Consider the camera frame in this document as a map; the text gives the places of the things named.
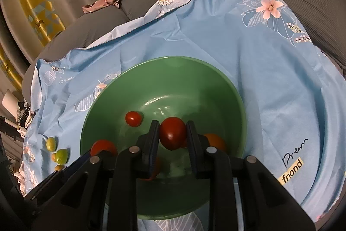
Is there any blue floral cloth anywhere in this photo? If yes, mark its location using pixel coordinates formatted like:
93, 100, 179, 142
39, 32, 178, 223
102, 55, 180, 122
20, 0, 341, 231

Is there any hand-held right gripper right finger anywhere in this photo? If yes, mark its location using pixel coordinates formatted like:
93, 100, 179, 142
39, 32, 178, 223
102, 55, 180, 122
186, 121, 317, 231

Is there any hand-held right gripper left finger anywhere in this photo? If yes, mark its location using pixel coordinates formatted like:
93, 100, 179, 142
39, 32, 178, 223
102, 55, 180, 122
32, 120, 160, 231

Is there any small red tomato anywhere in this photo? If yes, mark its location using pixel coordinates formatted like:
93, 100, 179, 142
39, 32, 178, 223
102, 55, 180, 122
90, 139, 118, 157

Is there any yellow patterned curtain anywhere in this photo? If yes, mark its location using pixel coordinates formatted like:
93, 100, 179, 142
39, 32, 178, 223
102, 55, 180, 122
0, 0, 67, 82

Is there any medium red tomato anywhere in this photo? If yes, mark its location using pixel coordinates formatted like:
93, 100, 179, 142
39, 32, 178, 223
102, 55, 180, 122
125, 111, 143, 127

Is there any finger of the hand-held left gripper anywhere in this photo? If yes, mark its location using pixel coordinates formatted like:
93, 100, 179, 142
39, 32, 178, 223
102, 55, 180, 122
24, 151, 92, 221

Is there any small orange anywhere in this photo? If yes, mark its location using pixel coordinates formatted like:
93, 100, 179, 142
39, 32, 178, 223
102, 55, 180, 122
203, 134, 227, 157

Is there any green bowl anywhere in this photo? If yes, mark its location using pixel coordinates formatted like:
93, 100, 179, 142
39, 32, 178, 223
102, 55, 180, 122
80, 56, 247, 221

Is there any yellow-green fruit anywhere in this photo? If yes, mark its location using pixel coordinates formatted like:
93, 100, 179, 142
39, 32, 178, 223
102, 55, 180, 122
45, 137, 57, 152

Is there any pile of clothes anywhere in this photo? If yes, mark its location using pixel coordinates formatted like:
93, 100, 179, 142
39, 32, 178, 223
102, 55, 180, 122
16, 101, 34, 129

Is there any green fruit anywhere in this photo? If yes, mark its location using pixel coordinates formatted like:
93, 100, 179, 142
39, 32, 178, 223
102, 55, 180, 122
55, 148, 69, 165

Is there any large red tomato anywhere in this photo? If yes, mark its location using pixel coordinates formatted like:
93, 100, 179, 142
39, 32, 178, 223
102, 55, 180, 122
159, 117, 187, 151

